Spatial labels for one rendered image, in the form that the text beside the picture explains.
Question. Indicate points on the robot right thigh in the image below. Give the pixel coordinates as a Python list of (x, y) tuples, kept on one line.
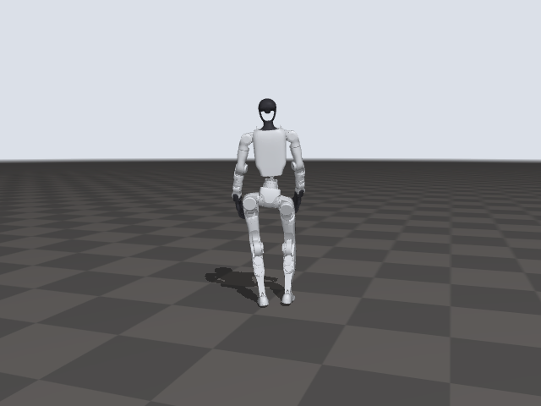
[(287, 212)]

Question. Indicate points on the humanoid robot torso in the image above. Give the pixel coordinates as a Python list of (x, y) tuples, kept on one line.
[(270, 154)]

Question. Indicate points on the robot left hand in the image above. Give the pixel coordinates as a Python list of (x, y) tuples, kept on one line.
[(239, 205)]

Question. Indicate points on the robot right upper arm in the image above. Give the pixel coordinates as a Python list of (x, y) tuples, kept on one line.
[(295, 148)]

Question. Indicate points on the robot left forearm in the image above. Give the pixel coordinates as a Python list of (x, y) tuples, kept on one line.
[(237, 183)]

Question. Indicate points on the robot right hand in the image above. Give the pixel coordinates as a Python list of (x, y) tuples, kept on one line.
[(297, 199)]

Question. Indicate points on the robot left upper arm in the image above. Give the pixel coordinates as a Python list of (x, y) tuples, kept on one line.
[(243, 151)]

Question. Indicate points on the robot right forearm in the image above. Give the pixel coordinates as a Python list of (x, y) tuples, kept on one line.
[(299, 180)]

